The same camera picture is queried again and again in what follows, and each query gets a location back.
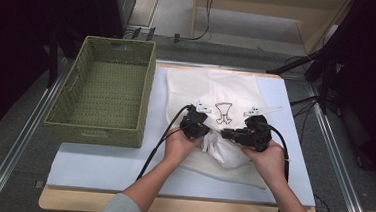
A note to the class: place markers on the person's right hand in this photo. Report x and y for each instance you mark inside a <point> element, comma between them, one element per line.
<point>270,165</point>

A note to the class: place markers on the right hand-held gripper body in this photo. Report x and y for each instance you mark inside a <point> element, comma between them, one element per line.
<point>257,134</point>

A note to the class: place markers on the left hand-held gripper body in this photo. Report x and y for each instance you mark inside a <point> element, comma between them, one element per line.
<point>194,125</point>

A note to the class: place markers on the black cabinet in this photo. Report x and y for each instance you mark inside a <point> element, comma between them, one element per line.
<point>116,4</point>

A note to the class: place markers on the metal floor rail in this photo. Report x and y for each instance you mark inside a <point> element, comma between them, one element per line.
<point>23,134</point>
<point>339,163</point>

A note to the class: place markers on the person's left hand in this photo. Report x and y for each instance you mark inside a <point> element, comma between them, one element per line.
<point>179,149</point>

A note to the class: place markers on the green woven basket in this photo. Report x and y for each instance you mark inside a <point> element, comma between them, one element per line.
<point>74,129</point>

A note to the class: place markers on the black tripod stand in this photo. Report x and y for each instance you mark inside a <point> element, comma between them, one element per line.
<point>325,72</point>

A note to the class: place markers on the white cloth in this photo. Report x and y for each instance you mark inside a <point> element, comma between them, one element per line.
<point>190,86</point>

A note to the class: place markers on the light wooden shelf unit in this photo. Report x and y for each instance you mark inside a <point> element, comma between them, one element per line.
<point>266,6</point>

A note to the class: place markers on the dark curtain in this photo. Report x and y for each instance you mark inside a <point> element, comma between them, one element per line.
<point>372,65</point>

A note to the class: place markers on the person's grey shirt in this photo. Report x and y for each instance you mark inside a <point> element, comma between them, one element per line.
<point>118,211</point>

